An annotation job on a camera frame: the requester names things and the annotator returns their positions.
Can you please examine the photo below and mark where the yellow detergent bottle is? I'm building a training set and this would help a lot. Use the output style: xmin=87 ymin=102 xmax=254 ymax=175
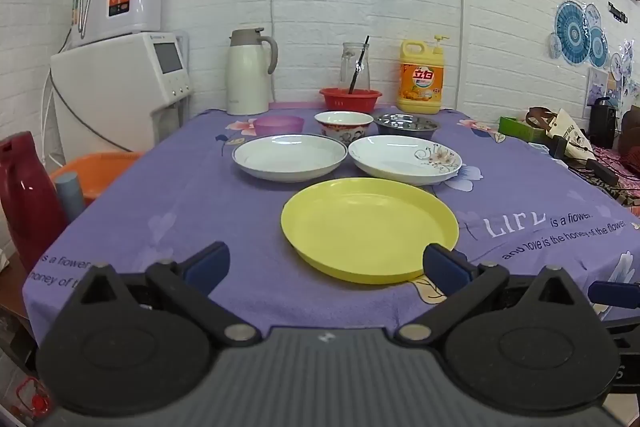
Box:
xmin=396 ymin=35 xmax=449 ymax=116

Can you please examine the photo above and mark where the grey cylinder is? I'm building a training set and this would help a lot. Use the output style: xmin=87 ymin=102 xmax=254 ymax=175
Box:
xmin=54 ymin=172 xmax=87 ymax=223

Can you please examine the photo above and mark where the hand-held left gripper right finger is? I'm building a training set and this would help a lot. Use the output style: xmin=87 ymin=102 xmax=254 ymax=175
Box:
xmin=395 ymin=243 xmax=583 ymax=350

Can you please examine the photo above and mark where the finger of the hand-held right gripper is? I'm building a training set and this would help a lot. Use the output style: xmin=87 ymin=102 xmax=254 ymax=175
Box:
xmin=588 ymin=281 xmax=640 ymax=309

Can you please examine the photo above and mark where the red plastic bowl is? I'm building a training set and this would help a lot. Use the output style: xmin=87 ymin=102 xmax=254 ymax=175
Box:
xmin=319 ymin=88 xmax=383 ymax=114

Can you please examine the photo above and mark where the green box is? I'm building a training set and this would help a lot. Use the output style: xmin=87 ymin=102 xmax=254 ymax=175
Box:
xmin=498 ymin=116 xmax=548 ymax=144

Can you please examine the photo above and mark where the orange plastic basket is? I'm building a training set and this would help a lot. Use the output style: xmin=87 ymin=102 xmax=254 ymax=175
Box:
xmin=49 ymin=152 xmax=146 ymax=208

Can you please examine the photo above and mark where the clear glass jar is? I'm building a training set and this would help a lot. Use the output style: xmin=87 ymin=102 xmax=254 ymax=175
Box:
xmin=340 ymin=42 xmax=371 ymax=95

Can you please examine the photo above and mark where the white thermos jug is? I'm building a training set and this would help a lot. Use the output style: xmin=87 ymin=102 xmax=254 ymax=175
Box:
xmin=225 ymin=27 xmax=279 ymax=116

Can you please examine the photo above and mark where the black straw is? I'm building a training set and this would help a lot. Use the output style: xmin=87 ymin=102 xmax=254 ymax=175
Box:
xmin=348 ymin=36 xmax=370 ymax=95

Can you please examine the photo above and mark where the stainless steel bowl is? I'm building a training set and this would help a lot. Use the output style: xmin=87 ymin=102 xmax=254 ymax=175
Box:
xmin=373 ymin=113 xmax=442 ymax=140

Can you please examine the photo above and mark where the black power adapter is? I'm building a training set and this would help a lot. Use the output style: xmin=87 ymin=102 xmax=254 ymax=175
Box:
xmin=584 ymin=158 xmax=621 ymax=186

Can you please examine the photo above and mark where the white plate with blue rim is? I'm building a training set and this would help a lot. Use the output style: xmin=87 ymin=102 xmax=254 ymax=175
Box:
xmin=231 ymin=133 xmax=348 ymax=183

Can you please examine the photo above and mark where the white water dispenser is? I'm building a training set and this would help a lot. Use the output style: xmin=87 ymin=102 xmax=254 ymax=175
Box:
xmin=49 ymin=32 xmax=194 ymax=162

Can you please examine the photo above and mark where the white paper bag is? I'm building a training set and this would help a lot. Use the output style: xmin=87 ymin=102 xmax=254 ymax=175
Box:
xmin=525 ymin=107 xmax=597 ymax=160

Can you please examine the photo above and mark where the wall photo print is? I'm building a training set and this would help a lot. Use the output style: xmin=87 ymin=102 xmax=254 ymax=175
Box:
xmin=586 ymin=67 xmax=609 ymax=108

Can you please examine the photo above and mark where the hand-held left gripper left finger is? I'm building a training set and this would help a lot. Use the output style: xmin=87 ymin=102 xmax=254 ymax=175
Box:
xmin=75 ymin=241 xmax=263 ymax=350

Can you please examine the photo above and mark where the dark red thermos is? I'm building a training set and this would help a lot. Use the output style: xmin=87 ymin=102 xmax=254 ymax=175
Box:
xmin=0 ymin=131 xmax=68 ymax=260

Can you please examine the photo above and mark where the purple plastic bowl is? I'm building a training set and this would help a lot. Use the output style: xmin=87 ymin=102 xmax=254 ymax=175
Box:
xmin=254 ymin=115 xmax=305 ymax=138

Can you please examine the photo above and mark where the white bowl with red pattern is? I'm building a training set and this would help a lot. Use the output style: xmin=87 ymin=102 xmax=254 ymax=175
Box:
xmin=314 ymin=110 xmax=374 ymax=144

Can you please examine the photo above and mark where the blue paper fan decoration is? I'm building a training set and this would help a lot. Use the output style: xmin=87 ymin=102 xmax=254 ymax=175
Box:
xmin=549 ymin=0 xmax=611 ymax=68

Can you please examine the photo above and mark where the purple floral tablecloth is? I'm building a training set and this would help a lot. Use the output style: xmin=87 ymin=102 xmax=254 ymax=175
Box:
xmin=22 ymin=99 xmax=640 ymax=348

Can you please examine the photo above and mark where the white plate with floral print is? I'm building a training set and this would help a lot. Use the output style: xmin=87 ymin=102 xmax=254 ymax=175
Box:
xmin=348 ymin=135 xmax=463 ymax=186

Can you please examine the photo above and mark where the white wall conduit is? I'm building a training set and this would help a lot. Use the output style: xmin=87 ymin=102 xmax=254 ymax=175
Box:
xmin=456 ymin=0 xmax=467 ymax=108

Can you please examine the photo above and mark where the yellow plastic plate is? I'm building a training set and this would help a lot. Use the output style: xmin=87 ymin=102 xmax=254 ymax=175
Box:
xmin=280 ymin=177 xmax=460 ymax=285

